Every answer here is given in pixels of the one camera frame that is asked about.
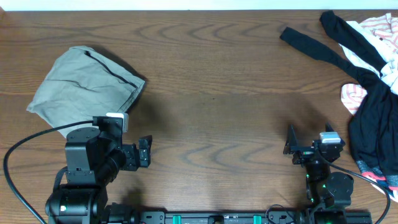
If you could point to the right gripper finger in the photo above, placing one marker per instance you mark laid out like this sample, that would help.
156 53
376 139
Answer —
291 146
328 128

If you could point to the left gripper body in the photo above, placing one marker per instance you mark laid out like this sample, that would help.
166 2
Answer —
125 159

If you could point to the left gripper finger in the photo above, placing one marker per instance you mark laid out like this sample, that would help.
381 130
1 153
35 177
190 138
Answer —
145 143
144 158

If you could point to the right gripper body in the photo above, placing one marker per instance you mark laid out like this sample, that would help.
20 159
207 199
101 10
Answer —
303 155

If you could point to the khaki green shorts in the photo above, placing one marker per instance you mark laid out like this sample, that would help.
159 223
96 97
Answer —
83 84

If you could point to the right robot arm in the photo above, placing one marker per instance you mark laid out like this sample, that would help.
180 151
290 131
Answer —
330 192

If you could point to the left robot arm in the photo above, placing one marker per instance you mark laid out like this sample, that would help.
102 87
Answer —
94 158

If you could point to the black long garment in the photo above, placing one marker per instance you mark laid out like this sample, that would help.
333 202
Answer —
373 128

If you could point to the red blue striped cloth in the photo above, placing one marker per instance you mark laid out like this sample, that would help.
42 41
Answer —
374 174

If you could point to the orange striped shirt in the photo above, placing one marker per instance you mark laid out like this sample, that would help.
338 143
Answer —
352 94

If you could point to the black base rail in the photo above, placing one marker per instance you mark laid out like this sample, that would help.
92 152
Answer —
276 214

